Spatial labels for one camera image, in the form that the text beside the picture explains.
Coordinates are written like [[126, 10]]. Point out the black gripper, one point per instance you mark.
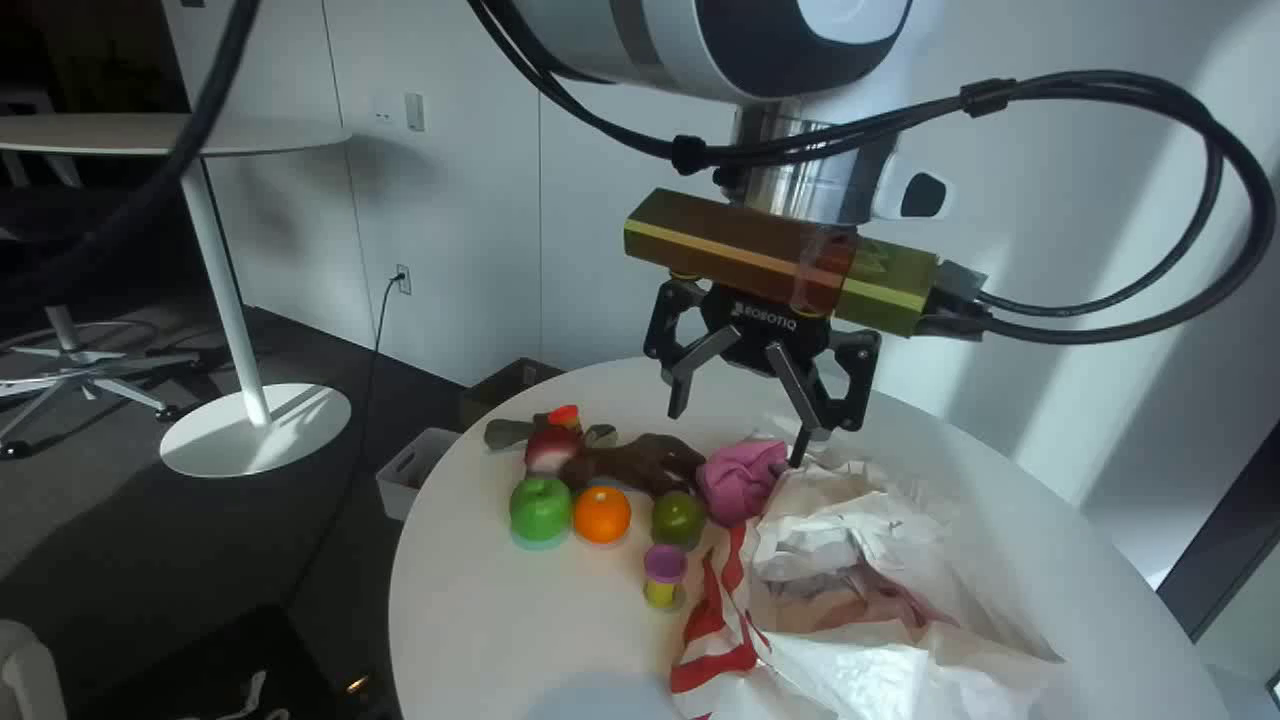
[[767, 327]]

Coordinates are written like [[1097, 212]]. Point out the brown plush reindeer toy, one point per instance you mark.
[[641, 464]]

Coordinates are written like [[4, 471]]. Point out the dark green toy apple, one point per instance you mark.
[[676, 516]]

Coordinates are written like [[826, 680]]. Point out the orange toy fruit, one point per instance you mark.
[[603, 513]]

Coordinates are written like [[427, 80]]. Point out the bright green toy apple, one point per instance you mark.
[[542, 509]]

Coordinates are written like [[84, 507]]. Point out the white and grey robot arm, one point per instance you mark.
[[665, 43]]

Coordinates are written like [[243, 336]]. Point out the pink cloth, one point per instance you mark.
[[740, 481]]

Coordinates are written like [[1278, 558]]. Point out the white red plastic bag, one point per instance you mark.
[[854, 563]]

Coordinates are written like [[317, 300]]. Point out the dark floor box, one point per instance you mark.
[[513, 384]]

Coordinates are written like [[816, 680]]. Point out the grey floor bin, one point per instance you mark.
[[414, 473]]

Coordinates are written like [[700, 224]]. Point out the black slanted bar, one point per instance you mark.
[[1225, 547]]

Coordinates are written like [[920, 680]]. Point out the grey office chair base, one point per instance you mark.
[[82, 363]]

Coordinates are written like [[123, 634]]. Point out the grey plastic object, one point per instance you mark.
[[27, 674]]

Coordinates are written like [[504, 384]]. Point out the gold green wrist camera box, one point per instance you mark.
[[761, 253]]

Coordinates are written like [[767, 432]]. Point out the black wall fixture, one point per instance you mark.
[[920, 193]]

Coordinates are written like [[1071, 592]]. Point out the white wall outlet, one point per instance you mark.
[[401, 280]]

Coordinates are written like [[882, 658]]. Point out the round white pedestal table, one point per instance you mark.
[[225, 305]]

